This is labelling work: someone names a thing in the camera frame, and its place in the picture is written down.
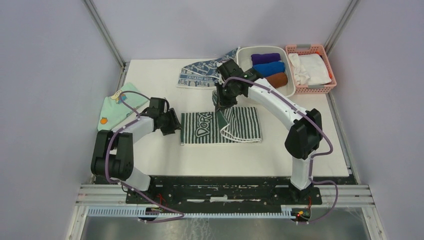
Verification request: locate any pink plastic basket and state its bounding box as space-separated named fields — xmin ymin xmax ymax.
xmin=285 ymin=44 xmax=337 ymax=94

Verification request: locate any purple rolled towel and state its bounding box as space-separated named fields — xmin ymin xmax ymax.
xmin=250 ymin=53 xmax=282 ymax=66

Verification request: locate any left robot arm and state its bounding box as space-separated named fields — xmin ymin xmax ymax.
xmin=90 ymin=97 xmax=182 ymax=204

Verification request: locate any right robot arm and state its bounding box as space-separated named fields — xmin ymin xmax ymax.
xmin=214 ymin=59 xmax=323 ymax=204

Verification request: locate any blue rolled towel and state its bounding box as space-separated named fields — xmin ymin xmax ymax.
xmin=252 ymin=61 xmax=286 ymax=78

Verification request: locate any brown rolled towel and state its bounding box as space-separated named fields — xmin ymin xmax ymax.
xmin=265 ymin=72 xmax=288 ymax=89

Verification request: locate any aluminium frame rail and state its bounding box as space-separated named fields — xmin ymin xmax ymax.
xmin=64 ymin=0 xmax=129 ymax=240

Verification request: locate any white plastic tub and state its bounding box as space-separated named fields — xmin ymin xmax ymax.
xmin=235 ymin=45 xmax=296 ymax=98

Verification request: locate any white cloth in basket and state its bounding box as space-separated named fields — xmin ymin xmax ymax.
xmin=288 ymin=53 xmax=332 ymax=86

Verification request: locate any blue patterned towel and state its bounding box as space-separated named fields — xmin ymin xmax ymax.
xmin=176 ymin=47 xmax=240 ymax=90

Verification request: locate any white slotted cable duct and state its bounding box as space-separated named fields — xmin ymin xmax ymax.
xmin=87 ymin=206 xmax=295 ymax=220

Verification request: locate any orange item in basket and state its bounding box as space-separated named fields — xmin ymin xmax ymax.
xmin=314 ymin=50 xmax=333 ymax=80

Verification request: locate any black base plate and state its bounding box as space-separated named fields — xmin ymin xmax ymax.
xmin=144 ymin=175 xmax=323 ymax=214

